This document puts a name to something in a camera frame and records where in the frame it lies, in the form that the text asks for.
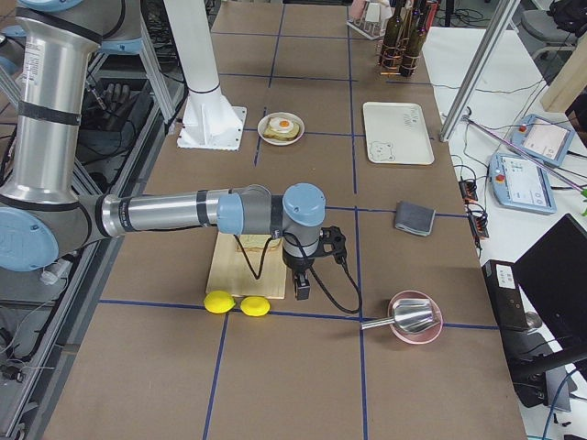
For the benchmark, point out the teach pendant far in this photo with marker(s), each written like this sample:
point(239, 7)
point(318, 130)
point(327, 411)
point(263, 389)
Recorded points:
point(543, 139)

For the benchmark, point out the pink bowl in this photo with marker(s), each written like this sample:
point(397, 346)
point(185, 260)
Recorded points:
point(429, 335)

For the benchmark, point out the wooden cutting board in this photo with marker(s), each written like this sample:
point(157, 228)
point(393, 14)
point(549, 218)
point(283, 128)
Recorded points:
point(238, 273)

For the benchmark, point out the copper wire bottle rack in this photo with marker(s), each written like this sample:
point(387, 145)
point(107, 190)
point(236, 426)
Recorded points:
point(397, 60)

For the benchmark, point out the bread slice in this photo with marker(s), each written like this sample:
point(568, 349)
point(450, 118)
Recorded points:
point(256, 243)

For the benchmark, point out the folded grey cloth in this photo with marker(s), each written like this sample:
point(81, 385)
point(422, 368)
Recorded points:
point(414, 219)

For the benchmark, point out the dark wine bottle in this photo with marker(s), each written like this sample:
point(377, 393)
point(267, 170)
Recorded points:
point(395, 30)
point(411, 52)

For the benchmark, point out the cream bear tray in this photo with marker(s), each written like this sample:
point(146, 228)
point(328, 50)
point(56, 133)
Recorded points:
point(396, 134)

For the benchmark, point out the teach pendant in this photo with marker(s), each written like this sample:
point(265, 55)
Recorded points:
point(520, 184)
point(543, 139)

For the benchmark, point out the metal scoop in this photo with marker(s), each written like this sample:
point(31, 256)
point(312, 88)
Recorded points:
point(409, 315)

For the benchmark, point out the teach pendant near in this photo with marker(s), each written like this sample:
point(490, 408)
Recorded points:
point(520, 184)

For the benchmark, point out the dark wine bottle front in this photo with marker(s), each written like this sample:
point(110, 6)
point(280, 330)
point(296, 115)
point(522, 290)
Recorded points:
point(411, 52)

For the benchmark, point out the white round plate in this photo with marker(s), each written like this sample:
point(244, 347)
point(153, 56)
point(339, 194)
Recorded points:
point(263, 122)

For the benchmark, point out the yellow lemon right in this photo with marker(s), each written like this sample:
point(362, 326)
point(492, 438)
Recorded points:
point(255, 306)

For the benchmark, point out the yellow lemon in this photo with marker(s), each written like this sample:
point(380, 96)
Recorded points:
point(255, 306)
point(219, 302)

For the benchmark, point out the aluminium frame post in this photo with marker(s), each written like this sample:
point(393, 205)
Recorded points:
point(490, 39)

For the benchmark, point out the black computer monitor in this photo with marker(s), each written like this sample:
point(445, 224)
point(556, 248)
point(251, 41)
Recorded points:
point(552, 275)

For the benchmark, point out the toast with fried egg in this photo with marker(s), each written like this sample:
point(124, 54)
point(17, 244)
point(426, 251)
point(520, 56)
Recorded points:
point(282, 129)

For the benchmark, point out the dark wine bottle back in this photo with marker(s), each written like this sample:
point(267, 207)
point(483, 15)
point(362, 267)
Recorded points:
point(395, 30)

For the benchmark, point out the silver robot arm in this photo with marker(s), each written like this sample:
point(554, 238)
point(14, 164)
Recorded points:
point(42, 219)

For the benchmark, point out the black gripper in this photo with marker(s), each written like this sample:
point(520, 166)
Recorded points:
point(299, 264)

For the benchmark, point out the yellow lemon left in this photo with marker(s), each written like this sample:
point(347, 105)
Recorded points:
point(219, 302)

